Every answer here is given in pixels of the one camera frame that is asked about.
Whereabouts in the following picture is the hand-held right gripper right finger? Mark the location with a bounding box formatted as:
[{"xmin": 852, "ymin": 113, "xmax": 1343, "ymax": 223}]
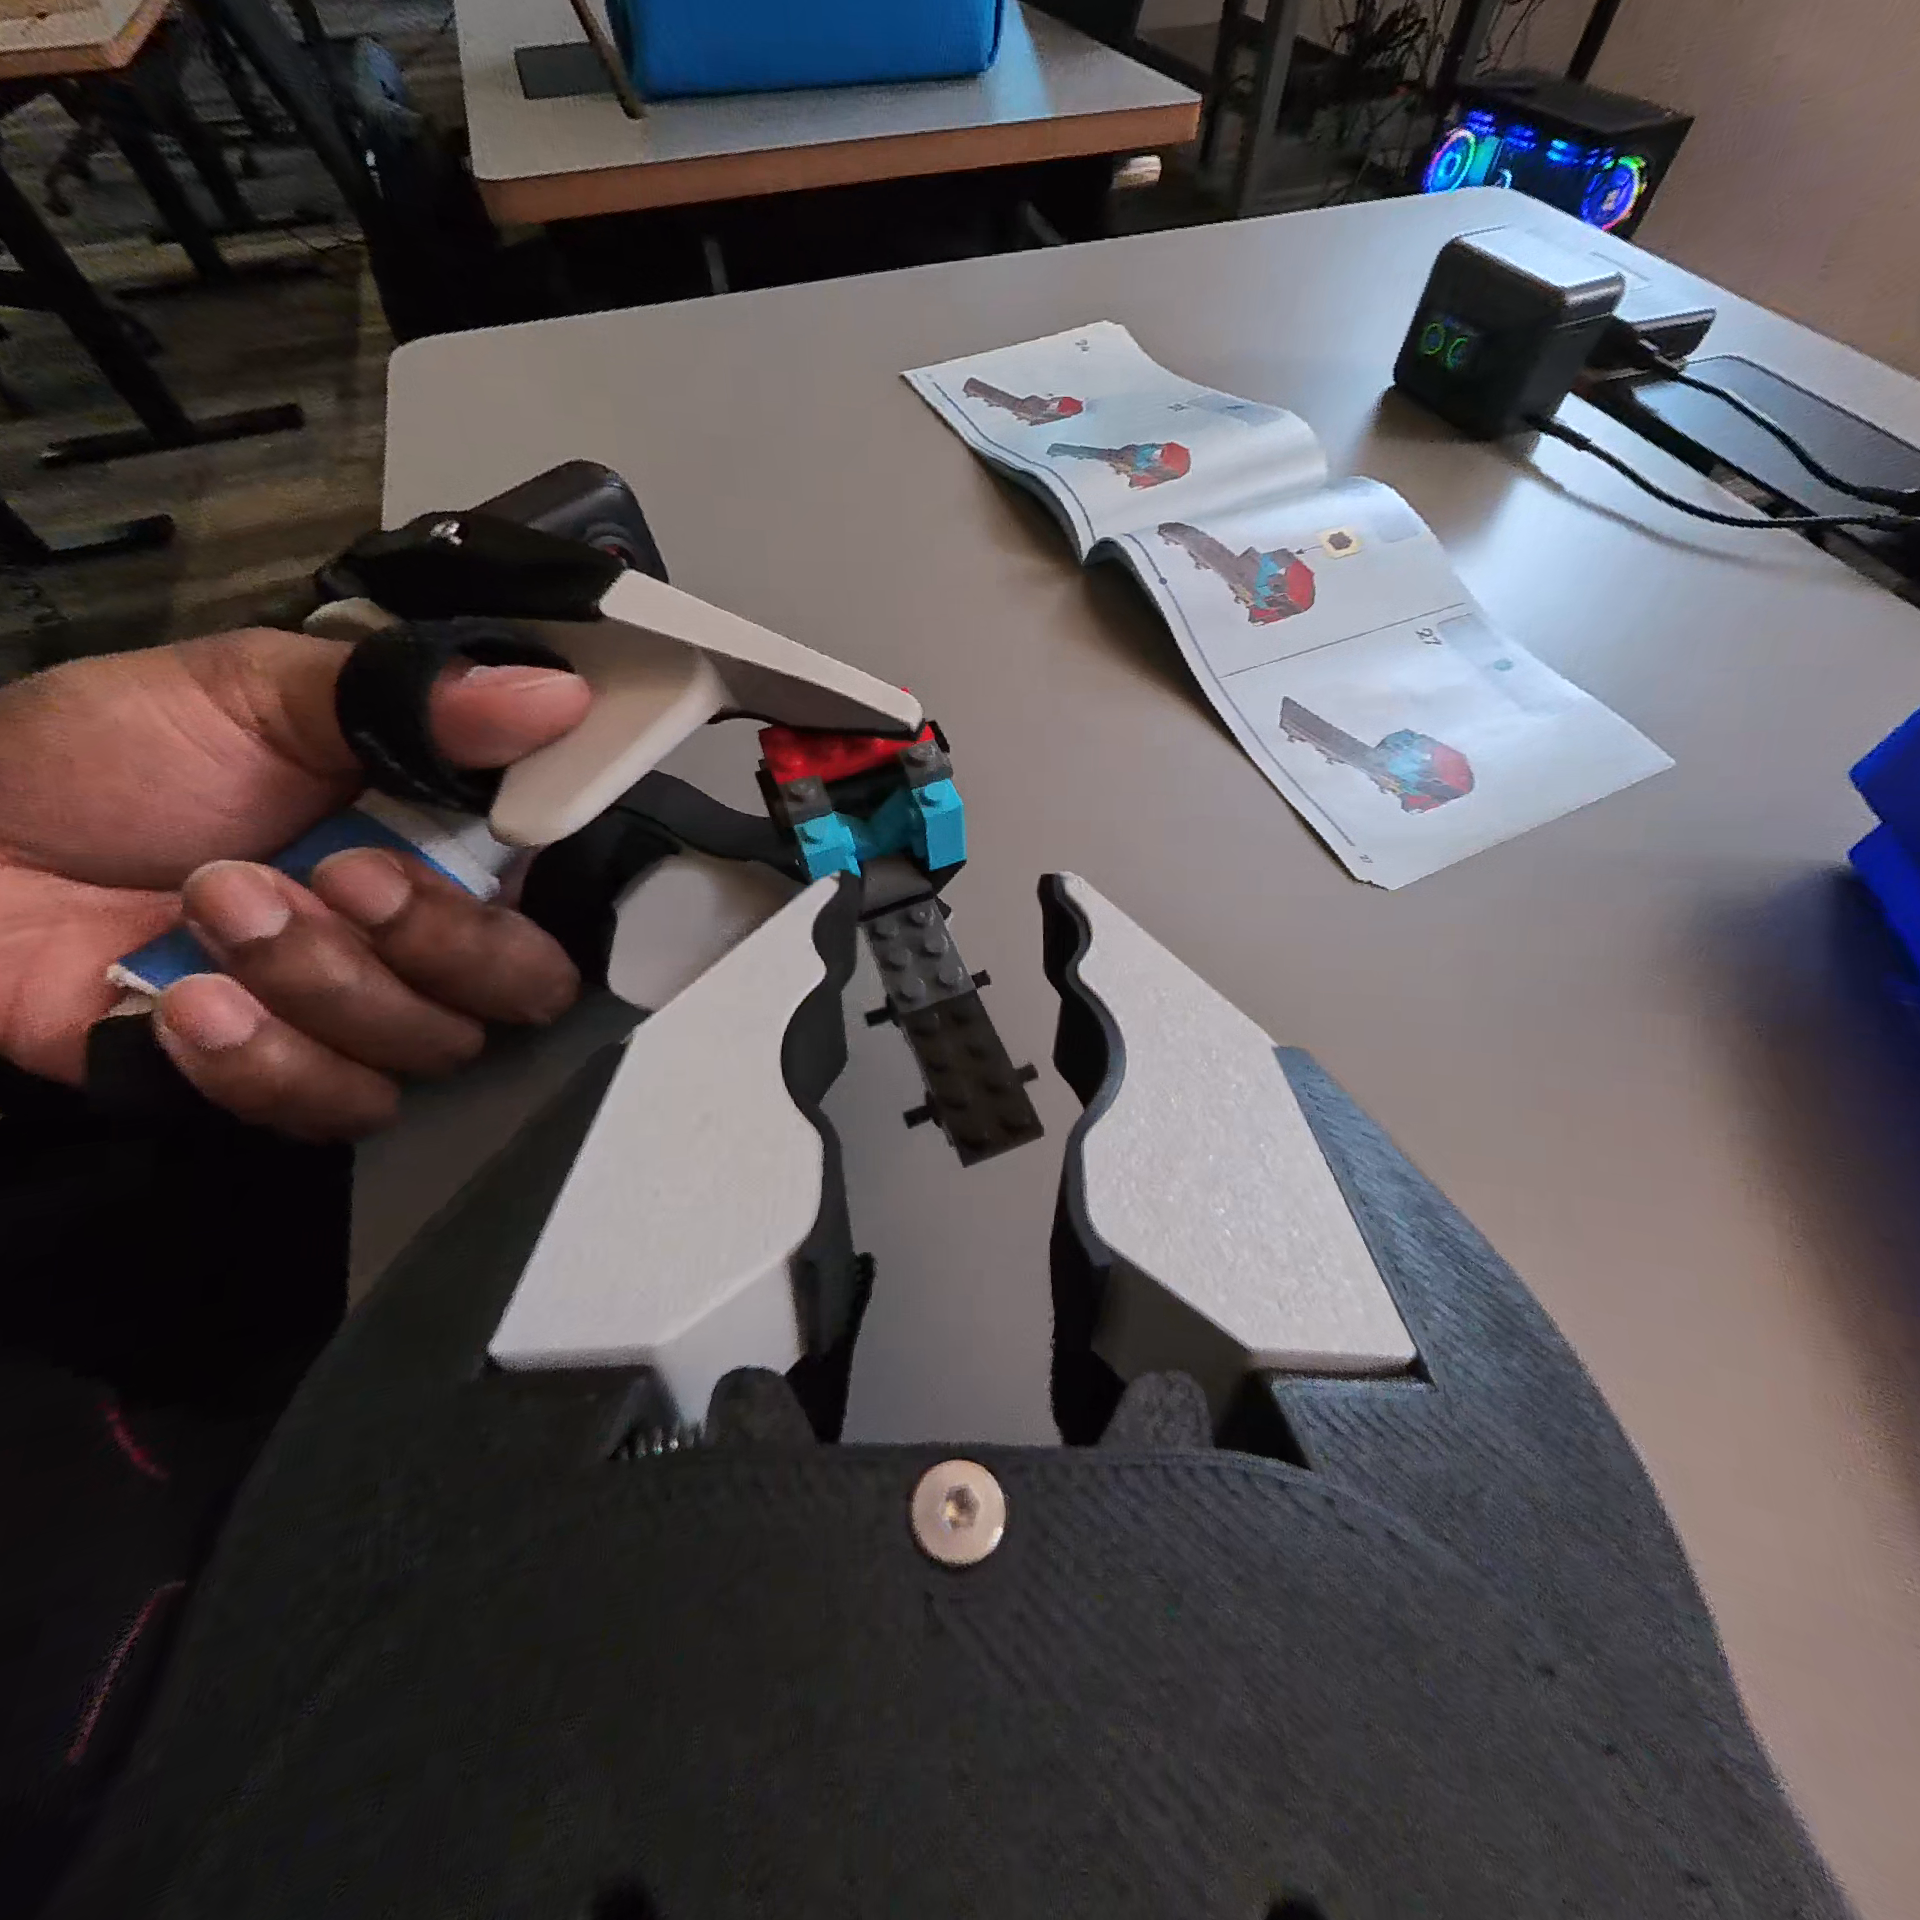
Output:
[{"xmin": 1034, "ymin": 870, "xmax": 1422, "ymax": 1448}]

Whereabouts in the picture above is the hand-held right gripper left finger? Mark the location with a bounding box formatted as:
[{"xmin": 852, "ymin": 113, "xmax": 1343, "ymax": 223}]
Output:
[{"xmin": 484, "ymin": 874, "xmax": 879, "ymax": 1439}]

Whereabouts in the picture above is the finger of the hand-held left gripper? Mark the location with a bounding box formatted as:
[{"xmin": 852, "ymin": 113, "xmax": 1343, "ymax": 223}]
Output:
[
  {"xmin": 603, "ymin": 856, "xmax": 832, "ymax": 1033},
  {"xmin": 484, "ymin": 570, "xmax": 927, "ymax": 850}
]

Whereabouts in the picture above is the red teal toy brick model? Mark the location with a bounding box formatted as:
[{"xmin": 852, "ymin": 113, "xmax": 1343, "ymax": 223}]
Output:
[{"xmin": 754, "ymin": 719, "xmax": 1048, "ymax": 1170}]

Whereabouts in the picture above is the person's left hand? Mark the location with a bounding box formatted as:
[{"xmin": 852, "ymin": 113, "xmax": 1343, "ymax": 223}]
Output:
[{"xmin": 0, "ymin": 627, "xmax": 594, "ymax": 1144}]

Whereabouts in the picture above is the grey background table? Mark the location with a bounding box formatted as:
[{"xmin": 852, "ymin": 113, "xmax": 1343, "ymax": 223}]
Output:
[{"xmin": 453, "ymin": 0, "xmax": 1205, "ymax": 227}]

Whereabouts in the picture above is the wooden stick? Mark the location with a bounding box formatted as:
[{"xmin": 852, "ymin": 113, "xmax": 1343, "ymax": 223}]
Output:
[{"xmin": 568, "ymin": 0, "xmax": 649, "ymax": 123}]

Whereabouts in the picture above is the brick instruction booklet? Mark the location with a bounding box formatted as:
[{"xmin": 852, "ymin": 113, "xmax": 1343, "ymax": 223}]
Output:
[{"xmin": 899, "ymin": 321, "xmax": 1677, "ymax": 893}]

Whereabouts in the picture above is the blue box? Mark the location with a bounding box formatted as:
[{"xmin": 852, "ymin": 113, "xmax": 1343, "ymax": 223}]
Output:
[{"xmin": 606, "ymin": 0, "xmax": 1011, "ymax": 104}]

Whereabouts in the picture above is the person's dark clothing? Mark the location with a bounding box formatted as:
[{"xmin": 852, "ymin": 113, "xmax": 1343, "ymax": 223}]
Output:
[{"xmin": 0, "ymin": 1072, "xmax": 362, "ymax": 1920}]

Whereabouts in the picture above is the wooden table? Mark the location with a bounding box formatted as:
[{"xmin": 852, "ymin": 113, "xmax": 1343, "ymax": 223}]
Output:
[{"xmin": 0, "ymin": 0, "xmax": 173, "ymax": 76}]

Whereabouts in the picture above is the large blue plastic bin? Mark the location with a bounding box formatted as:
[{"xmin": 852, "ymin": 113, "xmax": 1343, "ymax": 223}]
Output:
[{"xmin": 1848, "ymin": 705, "xmax": 1920, "ymax": 1024}]

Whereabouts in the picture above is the black power adapter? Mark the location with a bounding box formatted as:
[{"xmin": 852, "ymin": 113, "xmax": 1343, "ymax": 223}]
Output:
[{"xmin": 1391, "ymin": 230, "xmax": 1628, "ymax": 441}]

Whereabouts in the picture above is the flat black device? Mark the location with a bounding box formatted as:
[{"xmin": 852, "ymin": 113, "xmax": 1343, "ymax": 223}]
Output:
[{"xmin": 1627, "ymin": 356, "xmax": 1920, "ymax": 511}]

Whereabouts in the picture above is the computer case with coloured fans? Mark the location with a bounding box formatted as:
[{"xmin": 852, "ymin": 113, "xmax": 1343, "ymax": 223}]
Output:
[{"xmin": 1422, "ymin": 66, "xmax": 1697, "ymax": 241}]

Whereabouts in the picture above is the black table leg frame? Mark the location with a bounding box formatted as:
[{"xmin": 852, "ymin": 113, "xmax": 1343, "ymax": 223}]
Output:
[{"xmin": 0, "ymin": 143, "xmax": 308, "ymax": 563}]

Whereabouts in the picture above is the black cable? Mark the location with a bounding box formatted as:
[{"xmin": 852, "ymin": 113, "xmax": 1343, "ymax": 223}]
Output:
[
  {"xmin": 1592, "ymin": 307, "xmax": 1920, "ymax": 504},
  {"xmin": 1522, "ymin": 413, "xmax": 1920, "ymax": 538}
]

